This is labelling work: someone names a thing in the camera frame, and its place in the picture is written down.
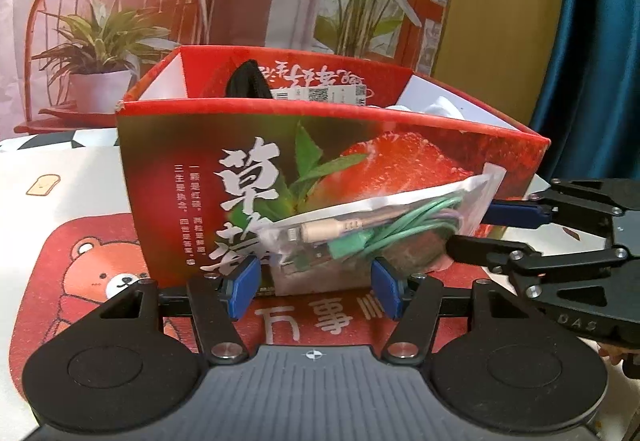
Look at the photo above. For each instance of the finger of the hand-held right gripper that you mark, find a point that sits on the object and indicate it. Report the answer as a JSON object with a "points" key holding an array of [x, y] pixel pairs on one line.
{"points": [[485, 248], [512, 214]]}

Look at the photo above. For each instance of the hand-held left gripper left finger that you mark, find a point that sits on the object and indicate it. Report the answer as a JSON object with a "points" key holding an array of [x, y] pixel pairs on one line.
{"points": [[242, 288]]}

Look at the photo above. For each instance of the yellow wooden panel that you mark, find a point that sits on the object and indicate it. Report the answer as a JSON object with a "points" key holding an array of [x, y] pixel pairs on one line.
{"points": [[500, 21]]}

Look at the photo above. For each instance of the white cloth item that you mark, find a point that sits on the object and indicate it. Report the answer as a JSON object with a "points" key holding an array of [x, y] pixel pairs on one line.
{"points": [[440, 108]]}

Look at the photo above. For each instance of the cartoon bear printed mat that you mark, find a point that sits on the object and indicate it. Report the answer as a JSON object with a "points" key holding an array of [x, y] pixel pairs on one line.
{"points": [[75, 201]]}

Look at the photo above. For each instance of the teal curtain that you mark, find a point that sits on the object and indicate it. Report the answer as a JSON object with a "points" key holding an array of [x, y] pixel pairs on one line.
{"points": [[600, 46]]}

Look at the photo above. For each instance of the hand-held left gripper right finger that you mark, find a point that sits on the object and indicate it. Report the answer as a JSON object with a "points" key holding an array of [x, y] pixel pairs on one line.
{"points": [[390, 288]]}

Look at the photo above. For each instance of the red strawberry print cardboard box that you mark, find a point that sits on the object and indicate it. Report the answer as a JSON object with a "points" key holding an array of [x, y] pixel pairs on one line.
{"points": [[200, 146]]}

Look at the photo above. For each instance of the person's right hand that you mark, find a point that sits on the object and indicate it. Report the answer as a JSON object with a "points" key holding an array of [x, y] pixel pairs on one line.
{"points": [[620, 355]]}

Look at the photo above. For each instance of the black cloth item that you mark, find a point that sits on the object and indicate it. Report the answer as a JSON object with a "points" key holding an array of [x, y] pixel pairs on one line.
{"points": [[247, 81]]}

